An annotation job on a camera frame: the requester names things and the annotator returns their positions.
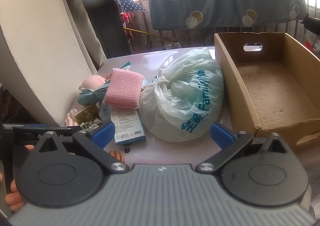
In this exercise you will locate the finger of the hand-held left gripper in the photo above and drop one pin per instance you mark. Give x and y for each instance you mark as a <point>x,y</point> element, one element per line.
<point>36,125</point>

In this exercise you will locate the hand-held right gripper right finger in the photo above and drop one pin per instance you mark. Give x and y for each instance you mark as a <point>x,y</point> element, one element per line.
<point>221,133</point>

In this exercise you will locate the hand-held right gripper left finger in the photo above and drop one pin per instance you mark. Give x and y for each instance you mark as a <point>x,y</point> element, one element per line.
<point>103,132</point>

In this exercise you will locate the blue edged label packet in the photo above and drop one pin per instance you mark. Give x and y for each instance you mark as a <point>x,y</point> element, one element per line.
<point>127,123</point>

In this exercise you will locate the light blue cloth bundle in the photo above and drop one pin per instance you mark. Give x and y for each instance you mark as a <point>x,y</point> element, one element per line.
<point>87,97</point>

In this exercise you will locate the pink knit cloth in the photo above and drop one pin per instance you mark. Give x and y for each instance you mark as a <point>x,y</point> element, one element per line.
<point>123,88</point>

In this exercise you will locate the pink plush toy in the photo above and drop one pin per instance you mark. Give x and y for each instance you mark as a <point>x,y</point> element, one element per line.
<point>91,82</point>

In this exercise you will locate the pale green plastic bag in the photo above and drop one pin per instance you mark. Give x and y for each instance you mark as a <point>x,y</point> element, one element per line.
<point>180,95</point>

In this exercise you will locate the brown cardboard box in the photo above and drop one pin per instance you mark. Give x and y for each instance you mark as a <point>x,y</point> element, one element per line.
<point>275,90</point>

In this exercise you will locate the person's left hand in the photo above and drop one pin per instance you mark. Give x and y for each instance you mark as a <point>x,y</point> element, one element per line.
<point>13,201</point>

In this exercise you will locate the green patterned scrunchie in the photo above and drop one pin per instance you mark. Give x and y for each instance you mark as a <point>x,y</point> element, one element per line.
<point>90,125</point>

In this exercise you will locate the gold snack packet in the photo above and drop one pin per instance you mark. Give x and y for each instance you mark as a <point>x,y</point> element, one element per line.
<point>86,114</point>

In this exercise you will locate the grey sneaker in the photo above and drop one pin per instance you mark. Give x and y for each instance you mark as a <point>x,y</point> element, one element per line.
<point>176,45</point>
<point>166,46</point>

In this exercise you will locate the dark cabinet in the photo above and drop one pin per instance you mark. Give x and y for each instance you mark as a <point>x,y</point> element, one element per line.
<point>105,30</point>

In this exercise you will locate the yellow stick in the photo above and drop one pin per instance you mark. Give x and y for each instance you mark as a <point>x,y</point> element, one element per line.
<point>142,32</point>

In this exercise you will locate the pink floral garment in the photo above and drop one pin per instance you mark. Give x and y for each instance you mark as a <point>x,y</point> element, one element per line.
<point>126,25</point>

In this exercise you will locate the red plastic bag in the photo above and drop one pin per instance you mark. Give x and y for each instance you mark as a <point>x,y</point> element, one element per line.
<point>309,46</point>

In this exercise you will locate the star print cloth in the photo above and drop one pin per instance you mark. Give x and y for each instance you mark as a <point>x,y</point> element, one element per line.
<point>127,3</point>

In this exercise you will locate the dark metal object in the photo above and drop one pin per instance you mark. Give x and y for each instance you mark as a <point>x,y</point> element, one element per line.
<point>308,22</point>

